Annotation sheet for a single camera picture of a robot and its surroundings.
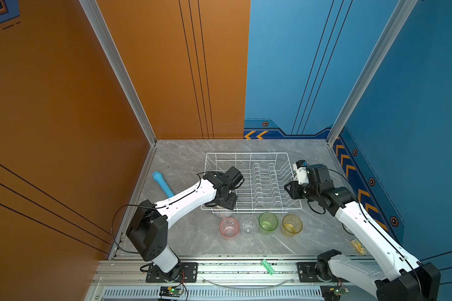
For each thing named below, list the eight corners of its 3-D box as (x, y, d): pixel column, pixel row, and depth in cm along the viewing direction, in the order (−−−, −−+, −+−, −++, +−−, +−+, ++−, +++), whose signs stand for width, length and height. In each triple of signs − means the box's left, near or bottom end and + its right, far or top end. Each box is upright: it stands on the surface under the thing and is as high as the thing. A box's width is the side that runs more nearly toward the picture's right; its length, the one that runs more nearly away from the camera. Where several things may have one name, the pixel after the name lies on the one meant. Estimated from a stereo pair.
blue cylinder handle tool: (169, 198, 97) (166, 194, 94) (153, 177, 105) (150, 172, 102) (176, 193, 99) (174, 189, 95) (160, 173, 107) (157, 168, 104)
